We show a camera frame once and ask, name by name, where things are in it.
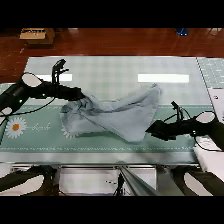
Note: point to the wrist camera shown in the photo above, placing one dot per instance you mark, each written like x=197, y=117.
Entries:
x=58, y=66
x=177, y=110

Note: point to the cardboard box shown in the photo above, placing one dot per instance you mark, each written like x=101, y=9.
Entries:
x=37, y=35

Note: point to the light blue shirt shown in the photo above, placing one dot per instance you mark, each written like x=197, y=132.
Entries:
x=123, y=115

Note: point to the white garment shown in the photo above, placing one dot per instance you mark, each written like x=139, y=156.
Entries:
x=210, y=160

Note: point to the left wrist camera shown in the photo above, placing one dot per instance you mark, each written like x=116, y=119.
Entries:
x=58, y=66

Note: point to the silver frame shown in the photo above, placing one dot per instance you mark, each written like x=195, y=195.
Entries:
x=140, y=181

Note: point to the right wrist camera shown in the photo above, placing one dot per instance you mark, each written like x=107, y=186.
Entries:
x=177, y=110

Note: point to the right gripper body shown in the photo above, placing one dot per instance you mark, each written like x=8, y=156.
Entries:
x=163, y=129

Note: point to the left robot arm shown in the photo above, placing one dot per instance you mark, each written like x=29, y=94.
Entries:
x=20, y=91

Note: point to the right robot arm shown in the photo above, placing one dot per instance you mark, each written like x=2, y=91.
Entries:
x=206, y=125

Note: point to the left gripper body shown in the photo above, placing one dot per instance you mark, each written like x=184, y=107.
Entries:
x=76, y=94

